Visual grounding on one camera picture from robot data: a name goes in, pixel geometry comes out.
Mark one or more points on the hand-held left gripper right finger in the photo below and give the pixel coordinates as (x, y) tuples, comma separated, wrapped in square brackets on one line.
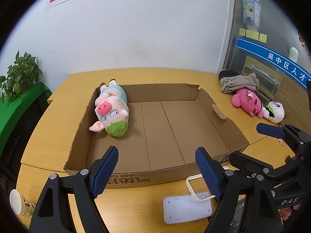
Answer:
[(206, 170)]

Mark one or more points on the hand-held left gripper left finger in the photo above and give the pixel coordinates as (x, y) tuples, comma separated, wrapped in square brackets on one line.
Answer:
[(107, 170)]

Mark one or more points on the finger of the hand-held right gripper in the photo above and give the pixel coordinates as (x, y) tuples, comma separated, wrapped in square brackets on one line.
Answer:
[(269, 129), (247, 162)]

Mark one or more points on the white plastic device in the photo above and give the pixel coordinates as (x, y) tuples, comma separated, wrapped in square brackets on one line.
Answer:
[(184, 208)]

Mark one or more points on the brown cardboard box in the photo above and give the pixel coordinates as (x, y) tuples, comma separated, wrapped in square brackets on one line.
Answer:
[(155, 131)]

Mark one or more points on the person's right hand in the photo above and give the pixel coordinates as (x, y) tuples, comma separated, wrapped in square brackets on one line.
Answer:
[(288, 212)]

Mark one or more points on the small clear plastic item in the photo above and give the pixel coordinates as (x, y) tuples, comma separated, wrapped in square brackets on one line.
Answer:
[(281, 142)]

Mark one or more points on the panda plush toy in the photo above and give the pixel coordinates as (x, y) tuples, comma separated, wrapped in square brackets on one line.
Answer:
[(277, 112)]

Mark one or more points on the pink plush toy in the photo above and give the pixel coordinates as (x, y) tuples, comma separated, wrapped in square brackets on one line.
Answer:
[(245, 100)]

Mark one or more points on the beige printed cloth bag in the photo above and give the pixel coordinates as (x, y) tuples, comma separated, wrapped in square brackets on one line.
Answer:
[(233, 81)]

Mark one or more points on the wooden shelf behind glass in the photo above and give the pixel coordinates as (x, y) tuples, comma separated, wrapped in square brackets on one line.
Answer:
[(257, 70)]

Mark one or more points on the pig plush toy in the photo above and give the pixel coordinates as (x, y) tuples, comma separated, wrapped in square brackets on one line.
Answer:
[(109, 106)]

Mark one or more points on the white object behind glass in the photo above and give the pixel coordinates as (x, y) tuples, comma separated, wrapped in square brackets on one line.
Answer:
[(293, 53)]

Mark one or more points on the blue glass banner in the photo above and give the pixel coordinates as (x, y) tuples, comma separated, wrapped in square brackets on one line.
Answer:
[(257, 49)]

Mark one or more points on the patterned paper cup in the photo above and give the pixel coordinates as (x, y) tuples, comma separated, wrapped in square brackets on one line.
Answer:
[(21, 206)]

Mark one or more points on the yellow sticky note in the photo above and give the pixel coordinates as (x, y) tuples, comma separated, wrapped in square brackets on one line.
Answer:
[(263, 37), (255, 35), (249, 33), (242, 32)]

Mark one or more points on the red festive window decal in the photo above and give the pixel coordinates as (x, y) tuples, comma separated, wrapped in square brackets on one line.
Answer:
[(303, 43)]

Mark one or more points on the green topped cabinet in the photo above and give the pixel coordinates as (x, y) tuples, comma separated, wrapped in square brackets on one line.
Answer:
[(14, 111)]

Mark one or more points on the blue cartoon pig poster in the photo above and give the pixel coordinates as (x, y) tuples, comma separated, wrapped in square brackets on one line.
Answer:
[(250, 9)]

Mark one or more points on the green potted plant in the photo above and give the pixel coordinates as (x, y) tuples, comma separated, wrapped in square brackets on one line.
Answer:
[(20, 72)]

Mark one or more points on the metal door frame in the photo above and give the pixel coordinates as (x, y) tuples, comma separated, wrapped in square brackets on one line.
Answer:
[(228, 41)]

